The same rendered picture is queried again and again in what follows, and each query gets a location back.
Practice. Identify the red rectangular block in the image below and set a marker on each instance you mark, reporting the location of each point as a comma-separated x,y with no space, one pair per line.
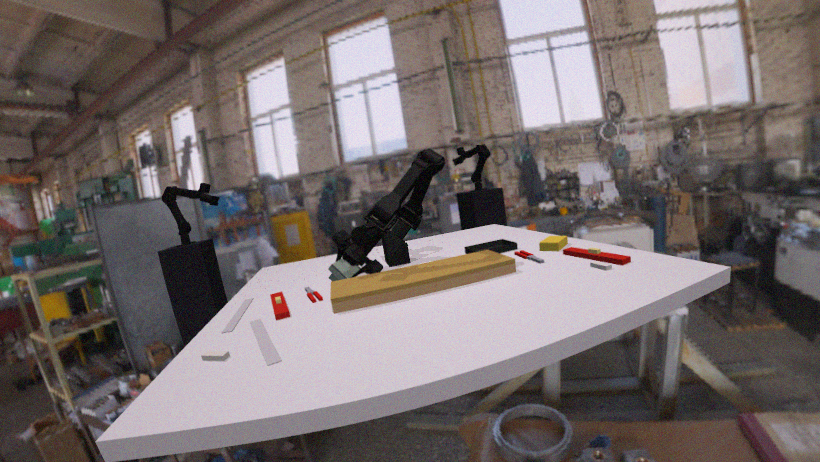
280,308
597,255

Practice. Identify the yellow rectangular block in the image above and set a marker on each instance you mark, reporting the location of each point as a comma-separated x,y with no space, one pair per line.
553,243

